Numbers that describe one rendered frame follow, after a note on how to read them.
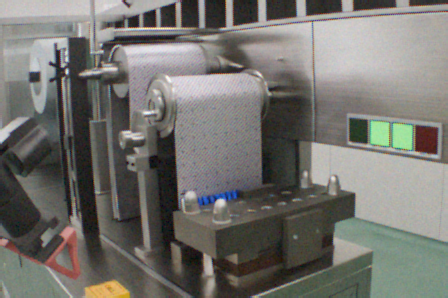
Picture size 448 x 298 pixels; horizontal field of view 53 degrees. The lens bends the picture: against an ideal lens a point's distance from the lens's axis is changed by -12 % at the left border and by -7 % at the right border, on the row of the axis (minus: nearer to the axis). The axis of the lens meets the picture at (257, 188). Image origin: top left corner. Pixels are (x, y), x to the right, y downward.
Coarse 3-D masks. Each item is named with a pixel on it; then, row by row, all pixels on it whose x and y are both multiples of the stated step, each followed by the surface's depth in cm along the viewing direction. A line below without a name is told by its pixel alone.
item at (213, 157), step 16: (176, 128) 104; (192, 128) 107; (208, 128) 110; (224, 128) 112; (240, 128) 115; (256, 128) 118; (176, 144) 105; (192, 144) 108; (208, 144) 110; (224, 144) 113; (240, 144) 116; (256, 144) 119; (176, 160) 106; (192, 160) 108; (208, 160) 111; (224, 160) 114; (240, 160) 117; (256, 160) 120; (192, 176) 109; (208, 176) 112; (224, 176) 115; (240, 176) 118; (256, 176) 121; (208, 192) 113; (224, 192) 116
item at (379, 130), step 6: (372, 126) 103; (378, 126) 101; (384, 126) 100; (372, 132) 103; (378, 132) 102; (384, 132) 100; (372, 138) 103; (378, 138) 102; (384, 138) 101; (378, 144) 102; (384, 144) 101
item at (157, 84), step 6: (156, 84) 107; (162, 84) 104; (258, 84) 118; (162, 90) 105; (168, 90) 103; (168, 96) 103; (168, 102) 103; (168, 108) 104; (168, 114) 104; (168, 120) 105; (162, 126) 107
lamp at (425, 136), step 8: (416, 128) 94; (424, 128) 92; (432, 128) 91; (416, 136) 94; (424, 136) 92; (432, 136) 91; (416, 144) 94; (424, 144) 93; (432, 144) 91; (432, 152) 92
